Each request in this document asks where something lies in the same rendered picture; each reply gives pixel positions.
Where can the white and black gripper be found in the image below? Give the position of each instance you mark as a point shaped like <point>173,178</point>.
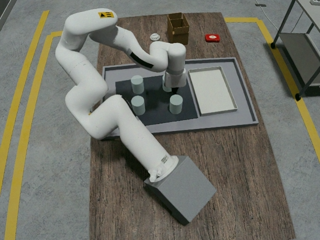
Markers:
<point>175,81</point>

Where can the brown cardboard box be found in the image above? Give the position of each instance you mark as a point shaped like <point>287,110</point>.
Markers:
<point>178,28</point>

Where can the red tin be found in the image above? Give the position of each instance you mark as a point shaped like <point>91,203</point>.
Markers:
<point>213,38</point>

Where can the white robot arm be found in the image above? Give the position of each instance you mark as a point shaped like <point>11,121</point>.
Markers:
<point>90,88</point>

